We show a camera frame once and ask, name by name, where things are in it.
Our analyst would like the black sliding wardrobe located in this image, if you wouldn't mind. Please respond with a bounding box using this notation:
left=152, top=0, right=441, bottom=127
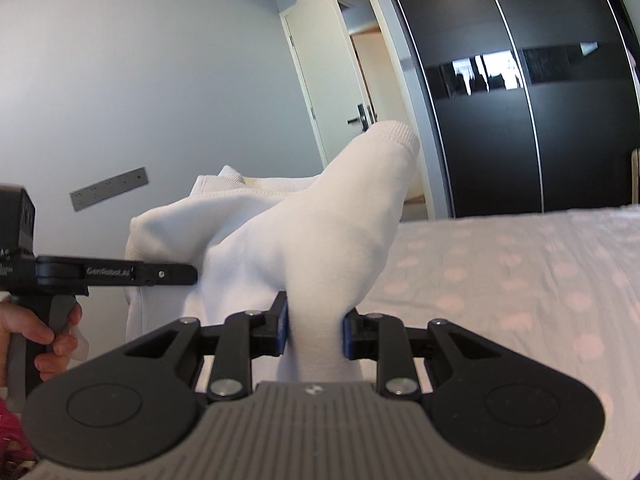
left=395, top=0, right=639, bottom=218

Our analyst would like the white sweatshirt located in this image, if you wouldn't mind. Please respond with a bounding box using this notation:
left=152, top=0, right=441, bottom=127
left=126, top=122, right=420, bottom=382

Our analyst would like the white door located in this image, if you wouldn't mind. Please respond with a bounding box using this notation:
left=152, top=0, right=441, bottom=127
left=283, top=0, right=372, bottom=164

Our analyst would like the polka dot bed cover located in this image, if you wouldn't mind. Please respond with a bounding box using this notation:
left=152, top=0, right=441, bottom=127
left=359, top=206, right=639, bottom=479

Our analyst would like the grey wall switch panel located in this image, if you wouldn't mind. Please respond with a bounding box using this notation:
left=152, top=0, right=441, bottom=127
left=70, top=167, right=149, bottom=211

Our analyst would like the person's left hand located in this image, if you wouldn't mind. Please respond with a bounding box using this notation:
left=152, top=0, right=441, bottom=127
left=0, top=297, right=79, bottom=388

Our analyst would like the pink patterned clothing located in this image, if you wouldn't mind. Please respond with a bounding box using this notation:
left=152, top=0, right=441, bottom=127
left=0, top=401, right=37, bottom=480

